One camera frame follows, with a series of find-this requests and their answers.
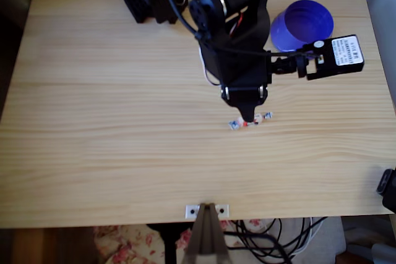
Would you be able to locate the small red and white object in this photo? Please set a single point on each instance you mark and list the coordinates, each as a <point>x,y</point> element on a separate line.
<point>234,125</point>

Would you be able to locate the purple plastic bowl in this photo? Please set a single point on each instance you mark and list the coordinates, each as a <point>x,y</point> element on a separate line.
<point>306,19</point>

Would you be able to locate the black stand pole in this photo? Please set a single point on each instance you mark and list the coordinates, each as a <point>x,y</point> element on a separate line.
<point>168,242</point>

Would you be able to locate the floral patterned cloth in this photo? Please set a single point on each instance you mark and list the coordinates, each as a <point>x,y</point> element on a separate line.
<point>123,245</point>

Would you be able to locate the black camera ball-joint mount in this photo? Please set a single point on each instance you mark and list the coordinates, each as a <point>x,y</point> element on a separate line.
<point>287,64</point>

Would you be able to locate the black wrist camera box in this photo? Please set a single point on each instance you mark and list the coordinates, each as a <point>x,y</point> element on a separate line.
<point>337,60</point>

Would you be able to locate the silver metal bracket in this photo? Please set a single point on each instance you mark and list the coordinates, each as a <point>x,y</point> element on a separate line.
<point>189,211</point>

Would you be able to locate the grey camera stand arm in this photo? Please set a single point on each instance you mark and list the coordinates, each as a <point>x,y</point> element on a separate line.
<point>205,239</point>

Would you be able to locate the black table camera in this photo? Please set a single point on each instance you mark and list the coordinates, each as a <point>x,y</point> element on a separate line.
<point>388,189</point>

